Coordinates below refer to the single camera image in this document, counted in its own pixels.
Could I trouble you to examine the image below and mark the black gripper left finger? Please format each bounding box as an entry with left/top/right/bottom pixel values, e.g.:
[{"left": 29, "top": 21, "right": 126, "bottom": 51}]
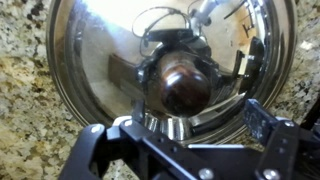
[{"left": 58, "top": 101, "right": 214, "bottom": 180}]

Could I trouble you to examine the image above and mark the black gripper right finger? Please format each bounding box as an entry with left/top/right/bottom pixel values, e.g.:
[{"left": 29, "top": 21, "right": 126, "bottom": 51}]
[{"left": 243, "top": 99, "right": 320, "bottom": 180}]

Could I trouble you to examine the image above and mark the steel lid with wooden knob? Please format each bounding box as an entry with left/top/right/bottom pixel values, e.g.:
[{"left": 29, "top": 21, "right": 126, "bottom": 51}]
[{"left": 47, "top": 0, "right": 297, "bottom": 145}]

